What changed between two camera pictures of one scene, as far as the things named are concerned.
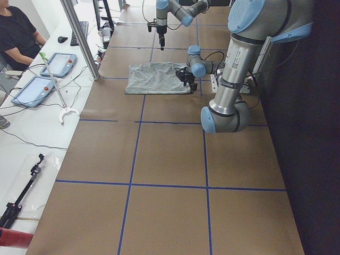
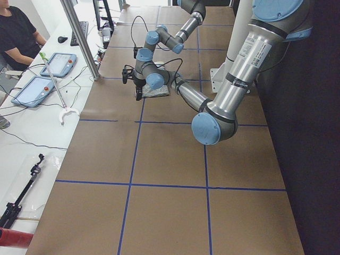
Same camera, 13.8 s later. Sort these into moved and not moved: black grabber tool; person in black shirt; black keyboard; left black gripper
Moved: left black gripper
Not moved: person in black shirt; black grabber tool; black keyboard
